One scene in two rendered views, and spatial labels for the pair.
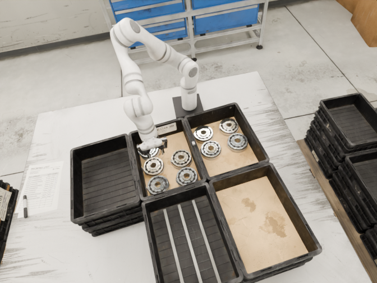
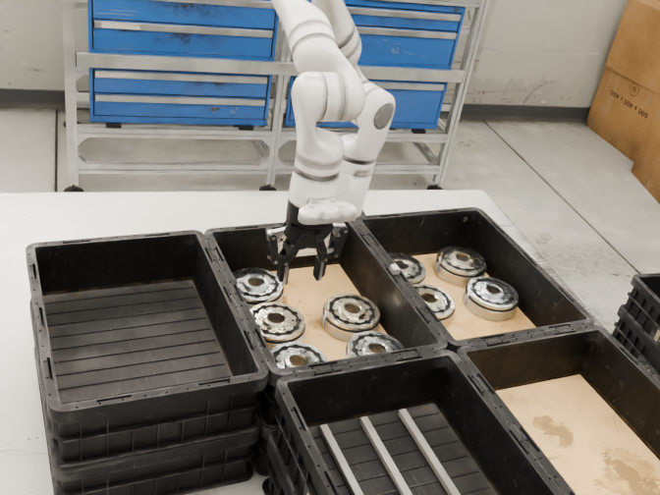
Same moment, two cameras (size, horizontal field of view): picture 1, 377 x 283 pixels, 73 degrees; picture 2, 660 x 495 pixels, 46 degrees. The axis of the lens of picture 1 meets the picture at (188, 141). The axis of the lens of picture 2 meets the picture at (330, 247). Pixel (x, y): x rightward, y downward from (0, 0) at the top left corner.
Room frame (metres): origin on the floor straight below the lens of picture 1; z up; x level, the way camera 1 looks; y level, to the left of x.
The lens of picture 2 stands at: (-0.32, 0.47, 1.68)
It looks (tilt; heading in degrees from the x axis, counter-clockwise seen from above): 32 degrees down; 341
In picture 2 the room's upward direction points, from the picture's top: 10 degrees clockwise
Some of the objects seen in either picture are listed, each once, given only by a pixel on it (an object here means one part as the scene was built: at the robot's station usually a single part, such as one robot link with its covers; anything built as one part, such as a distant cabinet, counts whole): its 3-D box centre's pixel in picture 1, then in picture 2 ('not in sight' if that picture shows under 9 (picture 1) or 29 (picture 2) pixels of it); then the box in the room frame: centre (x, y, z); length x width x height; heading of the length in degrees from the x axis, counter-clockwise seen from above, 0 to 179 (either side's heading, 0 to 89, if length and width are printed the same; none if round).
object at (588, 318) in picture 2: (223, 138); (466, 271); (0.74, -0.17, 0.92); 0.40 x 0.30 x 0.02; 9
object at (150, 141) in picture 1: (148, 133); (319, 188); (0.67, 0.16, 1.13); 0.11 x 0.09 x 0.06; 9
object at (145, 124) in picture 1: (138, 115); (317, 123); (0.68, 0.17, 1.23); 0.09 x 0.07 x 0.15; 94
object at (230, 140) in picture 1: (237, 141); (492, 293); (0.75, -0.25, 0.86); 0.10 x 0.10 x 0.01
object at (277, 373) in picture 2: (164, 155); (317, 289); (0.69, 0.12, 0.92); 0.40 x 0.30 x 0.02; 9
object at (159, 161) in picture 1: (153, 165); (275, 320); (0.68, 0.19, 0.86); 0.10 x 0.10 x 0.01
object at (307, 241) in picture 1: (258, 218); (593, 451); (0.34, -0.23, 0.87); 0.40 x 0.30 x 0.11; 9
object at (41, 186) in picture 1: (40, 186); not in sight; (0.77, 0.87, 0.70); 0.33 x 0.23 x 0.01; 2
